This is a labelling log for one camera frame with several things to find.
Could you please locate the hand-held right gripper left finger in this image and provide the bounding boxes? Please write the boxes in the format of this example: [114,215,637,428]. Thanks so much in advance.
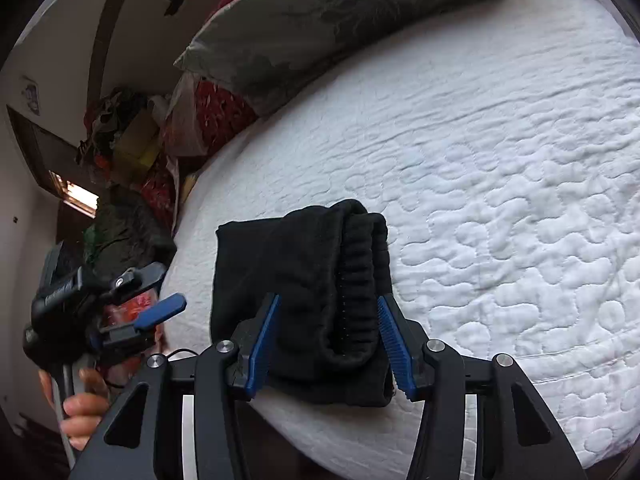
[67,293,282,480]

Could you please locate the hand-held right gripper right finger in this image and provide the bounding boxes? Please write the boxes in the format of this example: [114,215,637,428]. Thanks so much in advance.
[376,294,589,480]

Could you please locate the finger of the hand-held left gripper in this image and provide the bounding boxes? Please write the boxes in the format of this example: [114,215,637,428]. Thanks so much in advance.
[99,293,188,357]
[106,262,167,307]

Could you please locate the black pants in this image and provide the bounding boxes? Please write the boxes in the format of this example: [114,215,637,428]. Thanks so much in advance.
[209,198,397,408]

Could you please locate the person's left hand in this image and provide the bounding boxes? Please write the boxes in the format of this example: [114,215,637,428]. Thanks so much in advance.
[39,367,110,452]

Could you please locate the orange plastic packet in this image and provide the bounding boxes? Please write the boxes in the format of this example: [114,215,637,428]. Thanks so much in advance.
[102,287,165,343]

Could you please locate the dark green jacket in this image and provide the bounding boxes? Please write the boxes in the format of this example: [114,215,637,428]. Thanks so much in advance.
[82,189,179,282]

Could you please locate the yellow cardboard box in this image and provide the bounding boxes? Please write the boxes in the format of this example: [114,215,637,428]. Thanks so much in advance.
[112,110,164,172]

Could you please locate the clear plastic bag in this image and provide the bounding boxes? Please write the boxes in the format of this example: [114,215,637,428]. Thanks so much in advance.
[160,72,207,162]

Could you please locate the white quilted mattress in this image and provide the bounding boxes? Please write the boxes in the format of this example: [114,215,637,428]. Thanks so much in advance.
[159,0,640,480]

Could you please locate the grey floral pillow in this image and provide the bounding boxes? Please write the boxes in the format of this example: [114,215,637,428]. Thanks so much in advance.
[173,0,517,117]

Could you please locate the dark wooden door frame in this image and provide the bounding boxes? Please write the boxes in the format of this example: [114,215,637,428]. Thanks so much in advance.
[5,105,102,221]

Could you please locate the wall sticker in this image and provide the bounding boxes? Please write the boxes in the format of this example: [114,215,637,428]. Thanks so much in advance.
[22,75,44,114]

